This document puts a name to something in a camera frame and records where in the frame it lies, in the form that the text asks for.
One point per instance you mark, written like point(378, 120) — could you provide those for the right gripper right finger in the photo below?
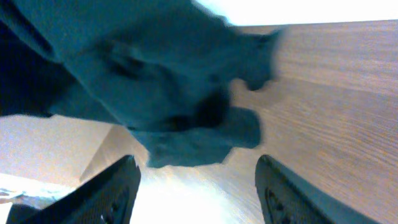
point(287, 198)

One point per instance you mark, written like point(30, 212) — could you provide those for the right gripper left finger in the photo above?
point(107, 198)

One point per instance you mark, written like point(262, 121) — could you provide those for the black t-shirt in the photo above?
point(161, 69)

